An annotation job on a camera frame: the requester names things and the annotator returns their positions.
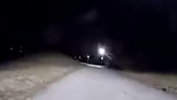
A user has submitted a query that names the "street lamp on pole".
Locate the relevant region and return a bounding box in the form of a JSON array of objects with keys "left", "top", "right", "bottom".
[{"left": 95, "top": 46, "right": 108, "bottom": 67}]

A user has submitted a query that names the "dry grass verge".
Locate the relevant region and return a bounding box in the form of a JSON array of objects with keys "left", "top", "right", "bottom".
[
  {"left": 0, "top": 43, "right": 85, "bottom": 100},
  {"left": 115, "top": 64, "right": 177, "bottom": 100}
]

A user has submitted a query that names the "pale grey paved path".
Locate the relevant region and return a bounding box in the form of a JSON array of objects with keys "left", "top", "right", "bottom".
[{"left": 32, "top": 56, "right": 177, "bottom": 100}]

